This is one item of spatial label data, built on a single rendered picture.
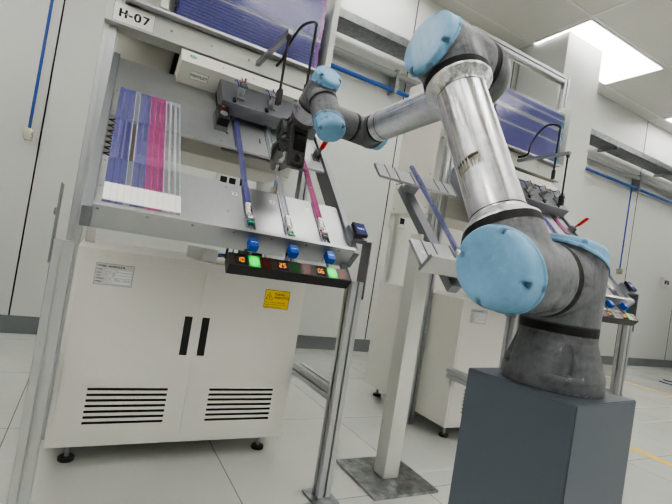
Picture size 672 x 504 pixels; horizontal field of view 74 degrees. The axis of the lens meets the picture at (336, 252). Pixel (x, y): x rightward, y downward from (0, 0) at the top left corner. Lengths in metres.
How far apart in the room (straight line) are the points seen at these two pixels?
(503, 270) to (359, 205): 3.00
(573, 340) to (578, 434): 0.13
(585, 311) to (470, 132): 0.32
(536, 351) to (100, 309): 1.12
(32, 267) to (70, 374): 1.68
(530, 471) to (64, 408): 1.19
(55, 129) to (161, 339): 1.90
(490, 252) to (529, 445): 0.28
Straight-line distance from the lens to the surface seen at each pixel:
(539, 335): 0.76
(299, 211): 1.31
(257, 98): 1.63
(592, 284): 0.75
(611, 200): 6.11
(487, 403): 0.77
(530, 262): 0.61
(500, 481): 0.78
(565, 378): 0.74
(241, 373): 1.54
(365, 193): 3.61
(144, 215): 1.09
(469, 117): 0.76
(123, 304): 1.42
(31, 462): 1.22
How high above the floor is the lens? 0.69
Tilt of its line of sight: 1 degrees up
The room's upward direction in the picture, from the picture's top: 9 degrees clockwise
